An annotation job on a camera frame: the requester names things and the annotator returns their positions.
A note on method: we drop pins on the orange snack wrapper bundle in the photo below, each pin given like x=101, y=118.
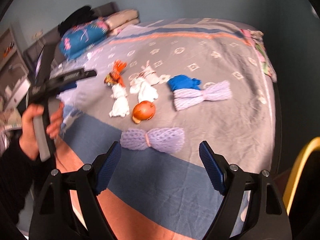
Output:
x=114, y=77

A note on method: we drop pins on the beige folded blanket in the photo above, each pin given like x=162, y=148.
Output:
x=120, y=20

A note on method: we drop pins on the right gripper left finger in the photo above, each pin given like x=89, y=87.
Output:
x=90, y=181

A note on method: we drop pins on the blue floral folded quilt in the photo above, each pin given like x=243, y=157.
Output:
x=82, y=37

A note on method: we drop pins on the floral sheet at bed edge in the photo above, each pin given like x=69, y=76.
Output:
x=255, y=38

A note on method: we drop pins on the black garment on headboard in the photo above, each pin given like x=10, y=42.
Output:
x=83, y=15

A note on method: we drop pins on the dark grey bed headboard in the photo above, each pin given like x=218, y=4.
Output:
x=31, y=54

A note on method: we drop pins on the orange round fruit peel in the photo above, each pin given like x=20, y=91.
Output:
x=144, y=110

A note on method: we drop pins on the white tissue pink cloth bundle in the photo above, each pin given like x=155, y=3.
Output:
x=143, y=84

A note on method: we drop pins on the blue wrapper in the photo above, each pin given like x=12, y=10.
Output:
x=183, y=82

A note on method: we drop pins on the grey patterned bed cover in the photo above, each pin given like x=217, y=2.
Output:
x=161, y=89

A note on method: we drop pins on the lilac foam net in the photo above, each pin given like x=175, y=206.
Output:
x=168, y=140
x=187, y=97

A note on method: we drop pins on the person's left hand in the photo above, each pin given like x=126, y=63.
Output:
x=27, y=140

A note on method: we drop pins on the black sleeve left forearm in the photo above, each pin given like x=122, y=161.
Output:
x=20, y=168

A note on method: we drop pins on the white bedside shelf unit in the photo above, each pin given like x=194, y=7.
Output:
x=14, y=71

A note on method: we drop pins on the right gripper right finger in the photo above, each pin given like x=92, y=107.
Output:
x=230, y=180

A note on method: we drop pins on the patterned cloth on floor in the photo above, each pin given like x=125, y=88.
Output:
x=10, y=120

